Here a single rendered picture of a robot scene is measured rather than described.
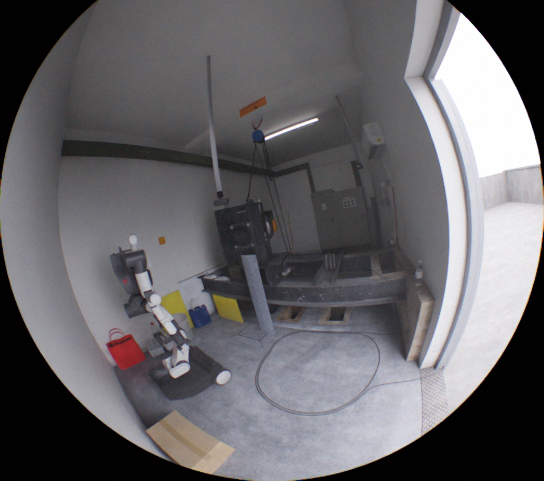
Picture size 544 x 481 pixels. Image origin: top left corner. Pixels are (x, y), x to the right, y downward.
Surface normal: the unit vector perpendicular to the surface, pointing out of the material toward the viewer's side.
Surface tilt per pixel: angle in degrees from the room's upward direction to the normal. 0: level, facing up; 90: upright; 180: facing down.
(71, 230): 90
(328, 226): 90
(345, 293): 90
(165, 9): 180
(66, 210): 90
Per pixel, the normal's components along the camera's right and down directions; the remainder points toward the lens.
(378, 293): -0.48, 0.07
